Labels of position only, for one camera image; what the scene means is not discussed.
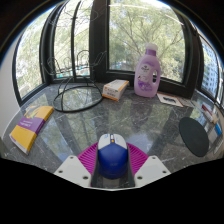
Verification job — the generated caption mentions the purple detergent bottle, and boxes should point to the purple detergent bottle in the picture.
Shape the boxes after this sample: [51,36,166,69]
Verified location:
[133,42,162,98]

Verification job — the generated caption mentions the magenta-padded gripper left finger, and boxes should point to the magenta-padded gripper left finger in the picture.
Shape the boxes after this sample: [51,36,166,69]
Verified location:
[53,143,100,188]

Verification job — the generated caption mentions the white and orange carton box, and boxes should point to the white and orange carton box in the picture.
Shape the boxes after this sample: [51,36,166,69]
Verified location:
[101,79,130,102]

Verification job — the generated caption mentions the yellow and purple book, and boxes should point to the yellow and purple book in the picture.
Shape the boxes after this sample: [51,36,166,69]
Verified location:
[9,105,55,156]

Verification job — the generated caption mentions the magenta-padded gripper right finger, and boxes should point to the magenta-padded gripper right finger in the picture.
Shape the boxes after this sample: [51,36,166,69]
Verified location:
[126,143,172,188]

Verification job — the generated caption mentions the blue small box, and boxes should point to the blue small box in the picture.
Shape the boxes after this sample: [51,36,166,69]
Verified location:
[214,123,223,136]

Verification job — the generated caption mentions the black round mouse pad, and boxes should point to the black round mouse pad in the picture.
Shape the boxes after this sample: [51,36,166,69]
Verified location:
[178,116,210,158]

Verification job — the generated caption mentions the red book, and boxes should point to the red book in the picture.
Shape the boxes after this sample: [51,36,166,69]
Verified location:
[201,103,219,124]

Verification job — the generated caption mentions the blue and white computer mouse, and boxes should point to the blue and white computer mouse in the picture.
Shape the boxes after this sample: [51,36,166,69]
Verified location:
[96,133,129,180]

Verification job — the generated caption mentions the white card with dark picture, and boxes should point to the white card with dark picture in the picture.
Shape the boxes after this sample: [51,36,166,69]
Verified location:
[156,92,184,108]

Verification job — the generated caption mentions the black wire rack stand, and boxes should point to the black wire rack stand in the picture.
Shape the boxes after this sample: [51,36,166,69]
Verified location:
[43,0,108,113]

